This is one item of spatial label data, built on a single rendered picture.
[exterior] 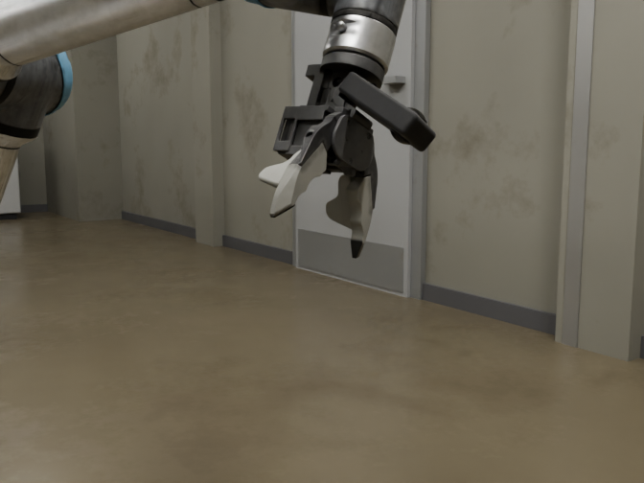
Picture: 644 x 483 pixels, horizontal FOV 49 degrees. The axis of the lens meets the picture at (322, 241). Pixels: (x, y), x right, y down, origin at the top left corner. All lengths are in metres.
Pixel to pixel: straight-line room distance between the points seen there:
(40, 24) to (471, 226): 2.56
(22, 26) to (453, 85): 2.60
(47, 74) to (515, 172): 2.28
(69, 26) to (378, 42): 0.32
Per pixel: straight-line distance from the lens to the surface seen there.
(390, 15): 0.81
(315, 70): 0.81
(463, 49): 3.23
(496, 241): 3.08
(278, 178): 0.71
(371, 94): 0.74
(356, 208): 0.78
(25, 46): 0.83
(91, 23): 0.79
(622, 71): 2.63
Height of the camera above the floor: 0.75
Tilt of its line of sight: 8 degrees down
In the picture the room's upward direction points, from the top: straight up
